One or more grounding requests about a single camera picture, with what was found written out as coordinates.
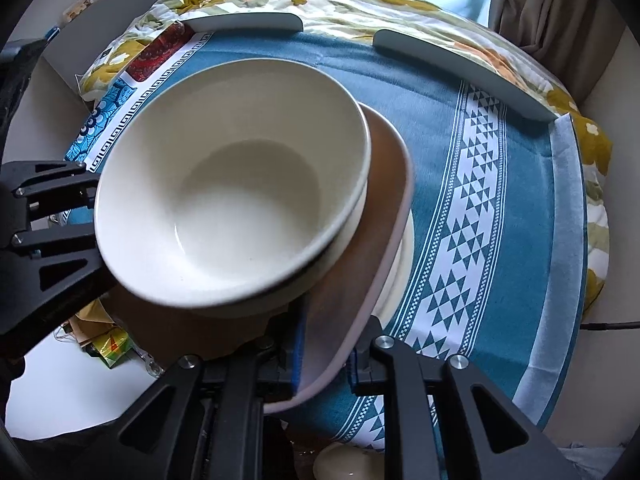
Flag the grey headboard panel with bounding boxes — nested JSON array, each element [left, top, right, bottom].
[[43, 0, 156, 90]]

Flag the blue patterned tablecloth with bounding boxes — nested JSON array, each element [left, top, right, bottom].
[[66, 32, 587, 426]]

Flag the floral quilt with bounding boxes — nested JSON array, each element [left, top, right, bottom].
[[77, 0, 612, 306]]

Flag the grey table rail right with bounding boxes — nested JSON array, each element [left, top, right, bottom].
[[373, 29, 556, 122]]

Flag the pink rectangular tray dish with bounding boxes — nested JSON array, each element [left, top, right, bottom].
[[104, 105, 413, 414]]

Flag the brown curtain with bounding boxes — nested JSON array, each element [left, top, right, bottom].
[[488, 0, 627, 104]]

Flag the large cream bowl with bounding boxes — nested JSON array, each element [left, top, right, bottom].
[[94, 58, 371, 308]]

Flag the cream bowl with floral print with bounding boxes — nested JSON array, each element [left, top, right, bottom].
[[190, 185, 368, 318]]

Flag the stack of cream plates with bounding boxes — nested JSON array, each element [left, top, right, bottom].
[[372, 212, 414, 328]]

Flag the grey table rail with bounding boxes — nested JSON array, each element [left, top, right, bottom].
[[373, 29, 556, 122], [180, 12, 304, 32]]

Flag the black cable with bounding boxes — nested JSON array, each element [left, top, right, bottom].
[[579, 320, 640, 332]]

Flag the grey table rail left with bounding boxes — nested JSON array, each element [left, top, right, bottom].
[[180, 12, 304, 32]]

